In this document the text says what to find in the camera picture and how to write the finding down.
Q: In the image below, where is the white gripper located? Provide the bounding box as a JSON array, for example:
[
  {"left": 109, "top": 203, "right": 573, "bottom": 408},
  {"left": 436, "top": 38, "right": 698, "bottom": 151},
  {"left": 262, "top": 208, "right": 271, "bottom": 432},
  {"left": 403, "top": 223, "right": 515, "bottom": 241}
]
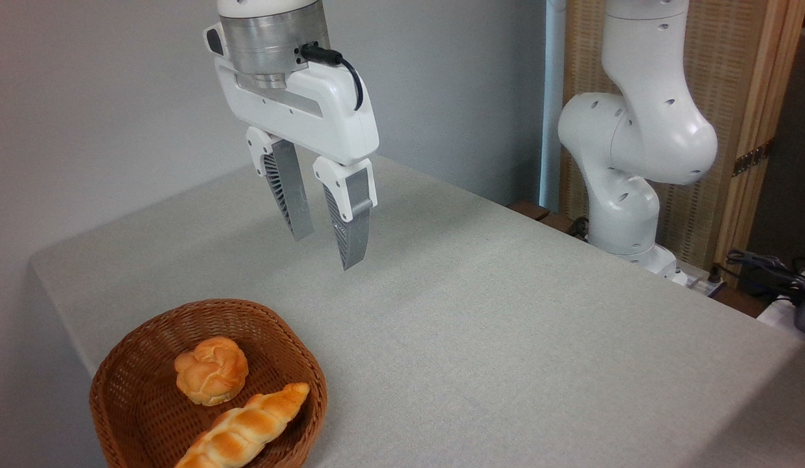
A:
[{"left": 213, "top": 55, "right": 381, "bottom": 272}]

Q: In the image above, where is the long braided bread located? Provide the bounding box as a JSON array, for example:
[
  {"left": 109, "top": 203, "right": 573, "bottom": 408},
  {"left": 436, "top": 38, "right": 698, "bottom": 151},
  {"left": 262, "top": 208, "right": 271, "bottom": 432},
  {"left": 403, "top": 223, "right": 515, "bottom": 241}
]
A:
[{"left": 174, "top": 382, "right": 311, "bottom": 468}]

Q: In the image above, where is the round knotted bread roll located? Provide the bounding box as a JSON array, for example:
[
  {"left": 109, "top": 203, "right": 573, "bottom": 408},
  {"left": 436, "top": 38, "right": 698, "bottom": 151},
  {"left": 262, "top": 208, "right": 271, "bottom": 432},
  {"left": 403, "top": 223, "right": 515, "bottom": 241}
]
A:
[{"left": 174, "top": 335, "right": 249, "bottom": 407}]

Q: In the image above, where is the brown wicker basket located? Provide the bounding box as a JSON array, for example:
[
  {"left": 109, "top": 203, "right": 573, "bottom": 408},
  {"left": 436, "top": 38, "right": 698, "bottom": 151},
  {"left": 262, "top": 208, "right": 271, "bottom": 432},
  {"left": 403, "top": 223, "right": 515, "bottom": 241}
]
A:
[{"left": 89, "top": 298, "right": 328, "bottom": 468}]

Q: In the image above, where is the grey tablecloth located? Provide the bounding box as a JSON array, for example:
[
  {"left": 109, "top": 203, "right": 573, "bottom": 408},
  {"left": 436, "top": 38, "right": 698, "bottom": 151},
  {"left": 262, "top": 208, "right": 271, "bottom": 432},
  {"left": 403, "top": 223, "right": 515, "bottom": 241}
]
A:
[{"left": 29, "top": 151, "right": 805, "bottom": 468}]

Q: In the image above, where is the white vertical pipe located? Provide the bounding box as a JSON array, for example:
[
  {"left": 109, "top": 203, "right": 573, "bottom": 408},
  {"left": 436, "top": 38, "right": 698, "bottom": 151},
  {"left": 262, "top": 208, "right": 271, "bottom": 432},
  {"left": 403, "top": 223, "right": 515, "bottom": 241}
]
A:
[{"left": 539, "top": 0, "right": 567, "bottom": 213}]

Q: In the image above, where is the white power strip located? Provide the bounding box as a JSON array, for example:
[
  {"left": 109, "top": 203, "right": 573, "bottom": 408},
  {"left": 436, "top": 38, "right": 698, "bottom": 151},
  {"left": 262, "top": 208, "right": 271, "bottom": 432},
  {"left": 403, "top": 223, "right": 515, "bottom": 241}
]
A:
[{"left": 685, "top": 272, "right": 727, "bottom": 298}]

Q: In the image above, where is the brass screen hinge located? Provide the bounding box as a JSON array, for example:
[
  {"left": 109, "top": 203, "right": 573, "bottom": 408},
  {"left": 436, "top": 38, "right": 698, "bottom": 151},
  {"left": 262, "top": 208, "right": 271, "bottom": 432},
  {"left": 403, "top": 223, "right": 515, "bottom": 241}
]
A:
[{"left": 732, "top": 138, "right": 776, "bottom": 177}]

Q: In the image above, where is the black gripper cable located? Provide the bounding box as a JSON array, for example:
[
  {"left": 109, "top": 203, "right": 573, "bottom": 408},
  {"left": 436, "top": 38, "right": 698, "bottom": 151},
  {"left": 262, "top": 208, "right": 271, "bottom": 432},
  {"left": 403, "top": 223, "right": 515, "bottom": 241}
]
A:
[{"left": 298, "top": 42, "right": 366, "bottom": 112}]

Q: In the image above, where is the black cable bundle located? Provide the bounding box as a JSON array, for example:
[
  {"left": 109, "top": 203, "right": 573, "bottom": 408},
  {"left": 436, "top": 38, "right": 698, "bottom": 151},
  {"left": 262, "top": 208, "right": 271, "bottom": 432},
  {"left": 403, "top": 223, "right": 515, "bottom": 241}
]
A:
[{"left": 726, "top": 249, "right": 805, "bottom": 307}]

